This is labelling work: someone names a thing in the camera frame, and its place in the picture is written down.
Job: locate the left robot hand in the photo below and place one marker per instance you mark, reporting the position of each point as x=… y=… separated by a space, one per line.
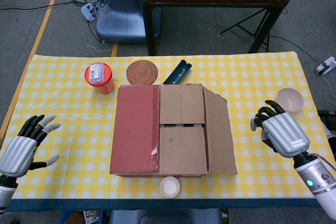
x=17 y=153

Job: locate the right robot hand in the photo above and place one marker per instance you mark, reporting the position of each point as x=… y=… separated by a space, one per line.
x=286 y=134

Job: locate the red cardboard box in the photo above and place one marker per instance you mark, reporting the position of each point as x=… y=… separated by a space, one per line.
x=136 y=129

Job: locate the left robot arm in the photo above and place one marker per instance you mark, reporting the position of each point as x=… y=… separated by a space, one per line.
x=5 y=192

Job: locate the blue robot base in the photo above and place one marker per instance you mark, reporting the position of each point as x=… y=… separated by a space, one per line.
x=123 y=22

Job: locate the colourful printed box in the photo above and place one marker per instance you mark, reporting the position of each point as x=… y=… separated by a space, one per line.
x=92 y=216

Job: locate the clear plastic container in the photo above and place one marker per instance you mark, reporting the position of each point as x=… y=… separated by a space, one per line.
x=96 y=72

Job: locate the beige bowl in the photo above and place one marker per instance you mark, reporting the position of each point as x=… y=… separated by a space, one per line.
x=290 y=100

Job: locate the white power strip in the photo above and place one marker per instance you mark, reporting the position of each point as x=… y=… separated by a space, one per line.
x=90 y=10
x=325 y=66

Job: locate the yellow checked tablecloth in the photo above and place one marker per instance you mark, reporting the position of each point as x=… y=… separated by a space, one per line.
x=236 y=72

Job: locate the orange plastic cup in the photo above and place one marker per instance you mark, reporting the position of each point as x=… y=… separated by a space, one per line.
x=107 y=87

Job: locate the white paper cup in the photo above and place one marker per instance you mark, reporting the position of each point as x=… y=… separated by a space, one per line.
x=169 y=187

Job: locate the blue stool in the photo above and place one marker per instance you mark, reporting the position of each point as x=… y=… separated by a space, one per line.
x=168 y=216

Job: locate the round woven coaster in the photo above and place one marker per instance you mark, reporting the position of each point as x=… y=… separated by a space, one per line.
x=142 y=72

